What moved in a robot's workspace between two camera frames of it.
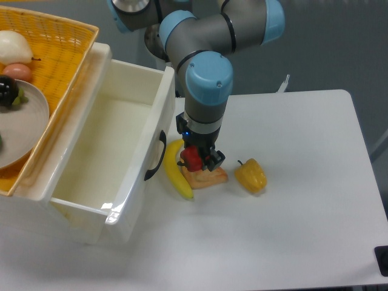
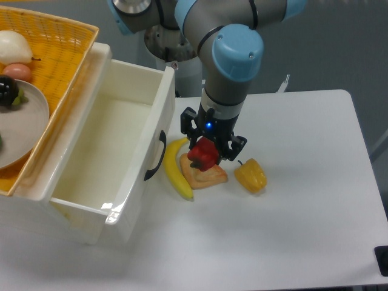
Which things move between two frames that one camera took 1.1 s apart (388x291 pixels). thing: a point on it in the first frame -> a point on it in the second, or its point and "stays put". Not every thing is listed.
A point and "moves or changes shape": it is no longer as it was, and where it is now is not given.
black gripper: x=205 y=141 -> x=217 y=130
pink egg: x=18 y=71 stays put
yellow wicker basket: x=60 y=48 stays put
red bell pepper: x=191 y=158 moves or changes shape
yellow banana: x=175 y=173 stays put
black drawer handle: x=163 y=138 stays put
